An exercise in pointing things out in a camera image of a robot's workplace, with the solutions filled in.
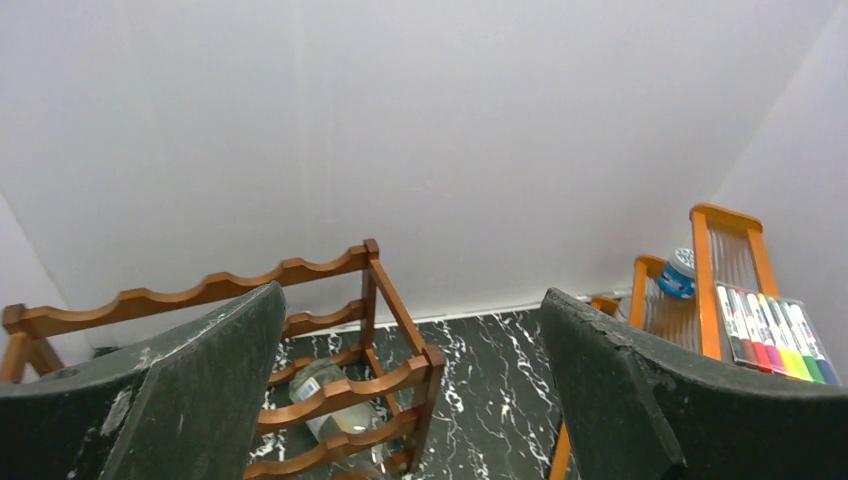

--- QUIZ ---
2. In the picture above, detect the blue white small jar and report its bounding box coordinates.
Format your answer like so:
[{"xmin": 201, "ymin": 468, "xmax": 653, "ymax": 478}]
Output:
[{"xmin": 657, "ymin": 248, "xmax": 696, "ymax": 300}]

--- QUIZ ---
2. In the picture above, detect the clear lower bottle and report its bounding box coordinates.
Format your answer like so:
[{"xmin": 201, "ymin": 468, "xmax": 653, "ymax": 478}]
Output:
[{"xmin": 288, "ymin": 357, "xmax": 389, "ymax": 480}]

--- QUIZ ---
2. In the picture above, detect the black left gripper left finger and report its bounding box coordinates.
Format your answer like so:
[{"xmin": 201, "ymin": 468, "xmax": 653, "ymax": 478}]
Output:
[{"xmin": 1, "ymin": 283, "xmax": 286, "ymax": 479}]

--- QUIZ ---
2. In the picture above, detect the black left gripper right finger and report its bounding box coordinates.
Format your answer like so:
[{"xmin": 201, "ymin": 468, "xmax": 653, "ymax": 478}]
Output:
[{"xmin": 540, "ymin": 288, "xmax": 847, "ymax": 479}]

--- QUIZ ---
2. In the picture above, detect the orange wooden display rack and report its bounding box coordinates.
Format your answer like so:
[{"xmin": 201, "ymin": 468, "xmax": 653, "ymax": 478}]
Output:
[{"xmin": 539, "ymin": 204, "xmax": 789, "ymax": 479}]

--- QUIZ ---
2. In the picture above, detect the brown wooden wine rack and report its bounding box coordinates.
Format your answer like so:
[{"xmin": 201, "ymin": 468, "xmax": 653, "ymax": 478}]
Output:
[{"xmin": 1, "ymin": 239, "xmax": 445, "ymax": 479}]

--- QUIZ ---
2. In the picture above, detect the pack of coloured markers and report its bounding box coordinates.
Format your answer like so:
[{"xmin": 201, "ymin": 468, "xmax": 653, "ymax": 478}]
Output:
[{"xmin": 714, "ymin": 281, "xmax": 842, "ymax": 386}]

